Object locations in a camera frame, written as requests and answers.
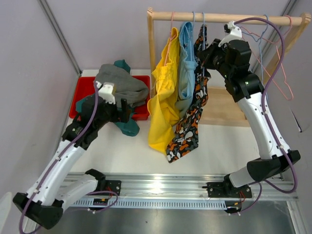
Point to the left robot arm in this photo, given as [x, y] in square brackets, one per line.
[45, 202]

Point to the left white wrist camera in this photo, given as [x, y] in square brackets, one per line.
[104, 91]

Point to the grey shorts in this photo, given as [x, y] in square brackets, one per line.
[127, 87]

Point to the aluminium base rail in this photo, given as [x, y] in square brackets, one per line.
[171, 186]

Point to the pink hanger under yellow shorts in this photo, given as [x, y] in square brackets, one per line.
[171, 26]

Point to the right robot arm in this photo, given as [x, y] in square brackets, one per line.
[231, 60]

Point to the yellow shorts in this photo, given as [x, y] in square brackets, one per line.
[164, 114]

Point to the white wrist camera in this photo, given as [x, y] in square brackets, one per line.
[232, 32]
[104, 91]

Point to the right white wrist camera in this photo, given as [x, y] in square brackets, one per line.
[232, 32]

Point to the dark green shorts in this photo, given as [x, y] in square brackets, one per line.
[131, 128]

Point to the camouflage patterned shorts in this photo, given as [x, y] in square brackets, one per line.
[186, 136]

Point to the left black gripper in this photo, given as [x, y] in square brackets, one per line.
[123, 115]

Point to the wooden clothes rack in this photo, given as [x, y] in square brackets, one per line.
[221, 109]

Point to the light blue shorts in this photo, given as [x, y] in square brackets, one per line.
[186, 69]

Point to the red plastic bin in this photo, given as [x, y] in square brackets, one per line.
[85, 88]

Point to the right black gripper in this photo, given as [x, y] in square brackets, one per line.
[211, 50]

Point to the white slotted cable duct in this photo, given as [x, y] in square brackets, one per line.
[201, 204]

